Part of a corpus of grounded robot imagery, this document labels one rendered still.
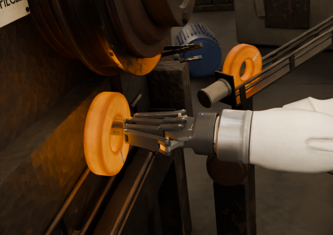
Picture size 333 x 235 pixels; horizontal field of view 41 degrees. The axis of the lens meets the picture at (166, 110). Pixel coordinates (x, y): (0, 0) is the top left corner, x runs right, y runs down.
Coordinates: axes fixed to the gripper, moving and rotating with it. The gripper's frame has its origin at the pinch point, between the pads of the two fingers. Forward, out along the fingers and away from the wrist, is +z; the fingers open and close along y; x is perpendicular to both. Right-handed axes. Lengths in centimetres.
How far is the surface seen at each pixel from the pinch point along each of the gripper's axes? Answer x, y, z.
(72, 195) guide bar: -10.2, -8.6, 5.0
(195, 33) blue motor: -53, 230, 34
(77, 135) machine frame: -2.3, -0.7, 6.6
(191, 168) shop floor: -85, 111, 12
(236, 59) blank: -8, 59, -16
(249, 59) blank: -10, 65, -20
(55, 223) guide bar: -11.0, -15.5, 4.9
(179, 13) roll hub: 17.3, 14.6, -10.7
